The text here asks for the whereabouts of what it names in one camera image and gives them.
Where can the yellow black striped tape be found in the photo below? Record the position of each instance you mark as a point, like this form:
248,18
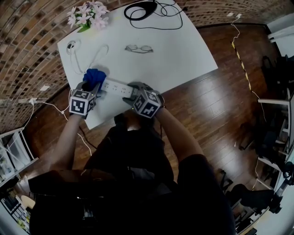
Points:
241,66

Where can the thin-framed eyeglasses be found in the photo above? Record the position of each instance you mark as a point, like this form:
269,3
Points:
139,48

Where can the person's left forearm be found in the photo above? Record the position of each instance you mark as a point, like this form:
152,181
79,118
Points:
66,142

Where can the white metal shelf rack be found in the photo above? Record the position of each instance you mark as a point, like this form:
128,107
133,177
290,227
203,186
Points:
13,160

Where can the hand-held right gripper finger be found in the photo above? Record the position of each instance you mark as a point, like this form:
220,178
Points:
131,101
136,84

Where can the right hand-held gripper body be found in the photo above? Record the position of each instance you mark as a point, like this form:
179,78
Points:
148,103

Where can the white power strip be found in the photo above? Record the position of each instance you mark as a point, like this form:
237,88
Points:
117,87

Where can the person's right forearm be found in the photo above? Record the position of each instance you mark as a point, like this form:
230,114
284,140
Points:
179,135

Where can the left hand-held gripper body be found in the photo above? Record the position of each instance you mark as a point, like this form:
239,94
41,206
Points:
79,105

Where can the person's body in black clothing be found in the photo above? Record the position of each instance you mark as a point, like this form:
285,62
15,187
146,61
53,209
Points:
131,183

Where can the white office desk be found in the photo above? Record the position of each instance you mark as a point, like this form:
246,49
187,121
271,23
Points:
273,101

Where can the black office chair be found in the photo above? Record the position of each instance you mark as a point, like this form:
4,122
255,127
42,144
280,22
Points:
252,197
278,73

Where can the black desk lamp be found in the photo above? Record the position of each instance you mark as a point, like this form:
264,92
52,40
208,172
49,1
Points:
147,10

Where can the pink flowers in pot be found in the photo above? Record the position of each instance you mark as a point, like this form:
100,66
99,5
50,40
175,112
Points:
88,16

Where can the white wall charger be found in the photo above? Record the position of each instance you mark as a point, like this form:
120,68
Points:
32,101
238,16

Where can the blue cloth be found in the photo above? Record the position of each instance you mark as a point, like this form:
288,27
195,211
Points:
94,76

